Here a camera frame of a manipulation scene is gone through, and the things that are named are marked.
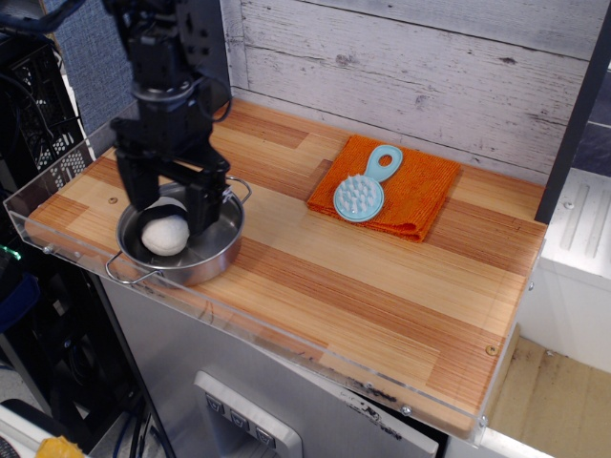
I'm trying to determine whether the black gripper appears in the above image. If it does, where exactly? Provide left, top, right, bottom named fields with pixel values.
left=111, top=90, right=230, bottom=237

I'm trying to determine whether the white plush sushi toy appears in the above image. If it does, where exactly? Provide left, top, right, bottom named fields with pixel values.
left=137, top=203, right=190, bottom=257

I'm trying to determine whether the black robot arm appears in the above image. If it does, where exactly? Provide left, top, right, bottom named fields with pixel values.
left=104, top=1, right=230, bottom=236

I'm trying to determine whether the stainless steel pot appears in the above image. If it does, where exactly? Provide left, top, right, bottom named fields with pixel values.
left=105, top=177, right=252, bottom=287

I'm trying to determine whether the black perforated crate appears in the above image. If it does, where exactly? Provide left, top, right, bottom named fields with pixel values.
left=1, top=36, right=88, bottom=195

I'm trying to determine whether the blue fabric partition panel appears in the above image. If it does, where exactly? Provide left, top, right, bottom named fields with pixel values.
left=53, top=1, right=137, bottom=156

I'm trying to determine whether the light blue scalp brush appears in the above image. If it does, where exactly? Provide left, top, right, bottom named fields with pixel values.
left=333, top=145, right=403, bottom=223

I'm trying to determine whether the orange folded cloth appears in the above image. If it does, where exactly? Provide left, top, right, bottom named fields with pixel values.
left=307, top=135, right=460, bottom=242

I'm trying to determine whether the clear acrylic table guard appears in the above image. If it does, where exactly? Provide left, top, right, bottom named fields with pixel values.
left=7, top=99, right=545, bottom=443

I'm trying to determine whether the white grooved side box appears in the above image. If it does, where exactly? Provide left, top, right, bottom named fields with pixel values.
left=516, top=169, right=610, bottom=372

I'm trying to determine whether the dark grey left post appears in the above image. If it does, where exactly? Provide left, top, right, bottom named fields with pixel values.
left=191, top=0, right=231, bottom=112

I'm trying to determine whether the dark grey post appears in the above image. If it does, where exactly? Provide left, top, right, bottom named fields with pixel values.
left=191, top=0, right=231, bottom=112
left=535, top=2, right=610, bottom=224

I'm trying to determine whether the black braided cable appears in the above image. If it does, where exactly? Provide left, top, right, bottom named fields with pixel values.
left=0, top=0, right=87, bottom=34

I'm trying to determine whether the dark grey right post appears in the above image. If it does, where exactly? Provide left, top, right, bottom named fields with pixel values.
left=535, top=2, right=610, bottom=224

